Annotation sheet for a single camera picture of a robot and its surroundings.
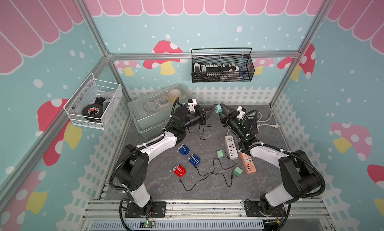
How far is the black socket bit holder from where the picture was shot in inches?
35.0

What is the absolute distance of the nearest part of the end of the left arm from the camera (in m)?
0.64

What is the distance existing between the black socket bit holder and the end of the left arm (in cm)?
20
